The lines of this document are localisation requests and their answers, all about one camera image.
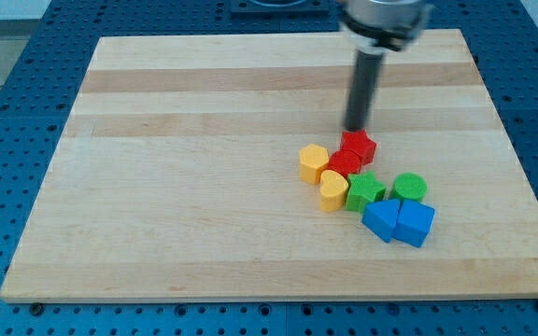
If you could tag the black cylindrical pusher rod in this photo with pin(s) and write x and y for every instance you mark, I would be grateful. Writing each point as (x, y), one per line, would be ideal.
(361, 92)

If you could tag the red star block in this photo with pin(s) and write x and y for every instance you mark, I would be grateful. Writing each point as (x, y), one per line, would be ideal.
(360, 144)

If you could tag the green star block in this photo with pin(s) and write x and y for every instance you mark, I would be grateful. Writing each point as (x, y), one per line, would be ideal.
(363, 189)

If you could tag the red cylinder block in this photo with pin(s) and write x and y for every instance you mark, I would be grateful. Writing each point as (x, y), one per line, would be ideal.
(345, 163)

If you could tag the yellow hexagon block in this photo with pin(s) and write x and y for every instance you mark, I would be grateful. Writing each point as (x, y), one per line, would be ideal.
(313, 160)

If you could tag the green cylinder block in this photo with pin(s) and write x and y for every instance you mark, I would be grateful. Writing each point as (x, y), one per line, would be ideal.
(409, 186)

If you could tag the yellow heart block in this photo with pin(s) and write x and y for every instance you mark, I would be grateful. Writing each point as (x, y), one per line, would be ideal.
(333, 189)

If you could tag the blue triangle block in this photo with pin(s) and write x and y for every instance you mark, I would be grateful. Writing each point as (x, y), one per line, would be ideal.
(381, 218)

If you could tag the blue cube block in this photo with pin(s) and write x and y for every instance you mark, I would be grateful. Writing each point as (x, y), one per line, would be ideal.
(414, 222)

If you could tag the light wooden board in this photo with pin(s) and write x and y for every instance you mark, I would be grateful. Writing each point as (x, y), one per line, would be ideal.
(176, 179)

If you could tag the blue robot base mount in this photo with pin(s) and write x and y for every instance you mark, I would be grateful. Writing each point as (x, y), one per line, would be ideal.
(277, 7)

